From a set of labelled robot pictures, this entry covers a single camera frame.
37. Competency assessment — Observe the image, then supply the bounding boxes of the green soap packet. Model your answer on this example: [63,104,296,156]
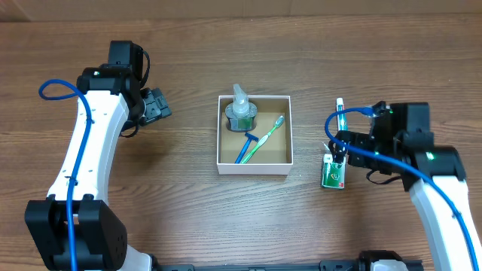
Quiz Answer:
[321,144,346,190]

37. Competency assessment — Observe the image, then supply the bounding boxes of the blue toothpaste tube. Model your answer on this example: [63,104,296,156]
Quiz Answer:
[336,97,347,130]

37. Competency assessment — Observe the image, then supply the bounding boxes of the green toothbrush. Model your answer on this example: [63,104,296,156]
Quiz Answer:
[240,116,285,164]

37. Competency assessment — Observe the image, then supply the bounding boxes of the clear soap pump bottle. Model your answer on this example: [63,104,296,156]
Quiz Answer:
[224,84,258,132]

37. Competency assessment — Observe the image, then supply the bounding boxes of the blue disposable razor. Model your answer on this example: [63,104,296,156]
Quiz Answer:
[235,132,259,164]

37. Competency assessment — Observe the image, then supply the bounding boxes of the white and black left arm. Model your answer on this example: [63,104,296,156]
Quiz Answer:
[25,41,172,270]

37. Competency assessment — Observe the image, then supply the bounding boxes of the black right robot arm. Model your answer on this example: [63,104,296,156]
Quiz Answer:
[325,101,481,270]

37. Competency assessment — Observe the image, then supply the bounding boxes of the white cardboard box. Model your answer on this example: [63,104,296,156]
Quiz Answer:
[216,95,294,175]

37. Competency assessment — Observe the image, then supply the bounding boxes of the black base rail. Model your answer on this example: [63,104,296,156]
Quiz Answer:
[150,259,425,271]

